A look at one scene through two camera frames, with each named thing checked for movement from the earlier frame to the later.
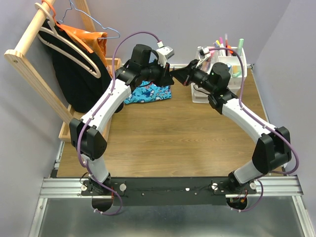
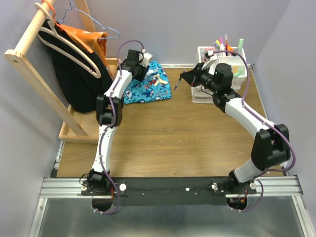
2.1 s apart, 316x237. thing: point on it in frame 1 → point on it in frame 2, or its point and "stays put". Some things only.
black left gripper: [166, 79] → [144, 70]
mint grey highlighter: [240, 45] stays put
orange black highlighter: [231, 52] stays put
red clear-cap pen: [226, 43] stays put
